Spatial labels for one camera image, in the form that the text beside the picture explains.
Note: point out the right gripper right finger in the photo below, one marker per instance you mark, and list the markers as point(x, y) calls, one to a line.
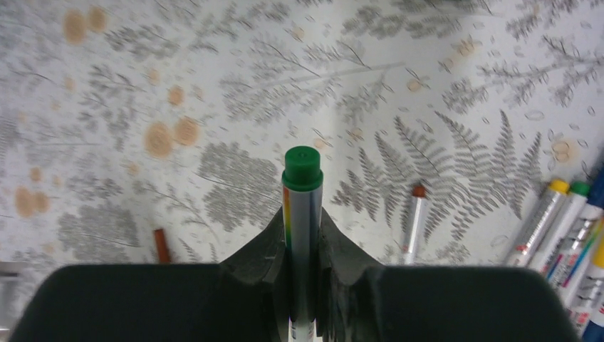
point(360, 299)

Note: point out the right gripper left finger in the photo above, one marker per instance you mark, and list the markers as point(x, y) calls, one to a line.
point(243, 298)

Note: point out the brown pen cap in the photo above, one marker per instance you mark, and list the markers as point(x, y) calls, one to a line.
point(162, 249)

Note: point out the brown marker pen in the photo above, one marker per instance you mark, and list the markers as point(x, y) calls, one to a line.
point(416, 221)

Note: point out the green cap marker pen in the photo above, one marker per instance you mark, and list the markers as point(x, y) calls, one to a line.
point(302, 188)

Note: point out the yellow cap marker pen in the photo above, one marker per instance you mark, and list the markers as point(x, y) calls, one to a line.
point(537, 224)

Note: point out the dark green end marker pen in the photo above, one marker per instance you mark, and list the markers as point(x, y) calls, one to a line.
point(547, 252)

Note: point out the blue cap marker pen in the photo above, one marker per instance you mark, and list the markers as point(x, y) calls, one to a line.
point(579, 236)

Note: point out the floral table mat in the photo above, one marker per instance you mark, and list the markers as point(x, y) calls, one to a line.
point(122, 117)

